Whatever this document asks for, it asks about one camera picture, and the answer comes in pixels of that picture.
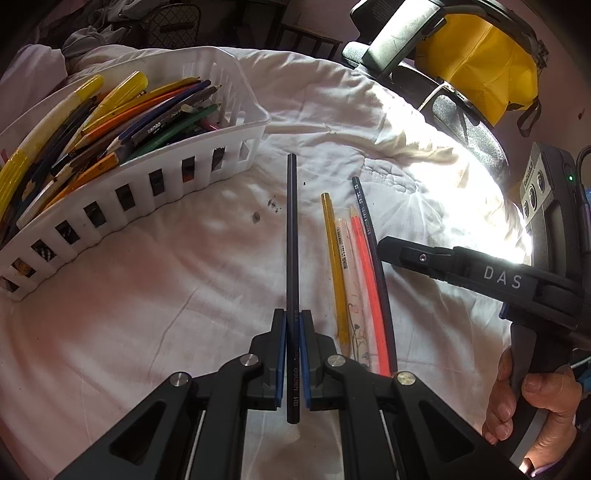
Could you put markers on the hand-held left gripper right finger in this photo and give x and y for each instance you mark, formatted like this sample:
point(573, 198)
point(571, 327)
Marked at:
point(304, 360)

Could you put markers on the navy blue pencil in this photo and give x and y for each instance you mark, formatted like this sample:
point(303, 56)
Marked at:
point(362, 203)

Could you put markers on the yellow capped marker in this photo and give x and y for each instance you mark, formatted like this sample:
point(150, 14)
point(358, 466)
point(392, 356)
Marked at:
point(122, 90)

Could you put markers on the white slotted plastic basket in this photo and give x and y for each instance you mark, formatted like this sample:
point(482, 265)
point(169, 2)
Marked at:
point(194, 145)

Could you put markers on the yellow pencil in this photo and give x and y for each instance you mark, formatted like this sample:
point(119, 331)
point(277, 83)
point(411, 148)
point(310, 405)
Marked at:
point(334, 258)

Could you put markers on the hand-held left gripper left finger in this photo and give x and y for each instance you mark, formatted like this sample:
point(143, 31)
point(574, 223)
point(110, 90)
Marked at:
point(280, 360)

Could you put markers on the person's right hand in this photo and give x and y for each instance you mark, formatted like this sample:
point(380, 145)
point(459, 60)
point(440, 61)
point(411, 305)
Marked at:
point(561, 406)

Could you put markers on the neon orange pencil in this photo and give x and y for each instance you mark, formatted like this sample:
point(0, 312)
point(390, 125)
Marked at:
point(364, 277)

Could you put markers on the brown patterned bag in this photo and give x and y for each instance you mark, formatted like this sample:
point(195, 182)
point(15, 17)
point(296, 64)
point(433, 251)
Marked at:
point(173, 21)

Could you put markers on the yellow bag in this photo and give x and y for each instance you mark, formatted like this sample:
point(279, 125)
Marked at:
point(475, 60)

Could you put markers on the grey clothing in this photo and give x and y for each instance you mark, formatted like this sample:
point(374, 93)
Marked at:
point(87, 39)

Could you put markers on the white yellow marker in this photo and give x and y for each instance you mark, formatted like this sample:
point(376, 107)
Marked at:
point(51, 122)

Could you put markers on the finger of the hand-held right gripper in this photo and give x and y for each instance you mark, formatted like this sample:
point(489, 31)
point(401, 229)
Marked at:
point(415, 258)

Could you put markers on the white quilt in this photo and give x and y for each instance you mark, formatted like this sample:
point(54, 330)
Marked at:
point(161, 300)

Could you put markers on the pale pink pencil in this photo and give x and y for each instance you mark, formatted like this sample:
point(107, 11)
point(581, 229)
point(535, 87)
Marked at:
point(348, 277)

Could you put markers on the black pencil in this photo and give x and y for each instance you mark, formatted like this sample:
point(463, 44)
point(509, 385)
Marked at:
point(292, 230)

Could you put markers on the pile of coloured pencils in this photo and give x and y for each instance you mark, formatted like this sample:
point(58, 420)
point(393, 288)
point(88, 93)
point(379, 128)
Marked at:
point(152, 134)

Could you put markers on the black office chair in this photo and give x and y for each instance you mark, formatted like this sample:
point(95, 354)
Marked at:
point(392, 50)

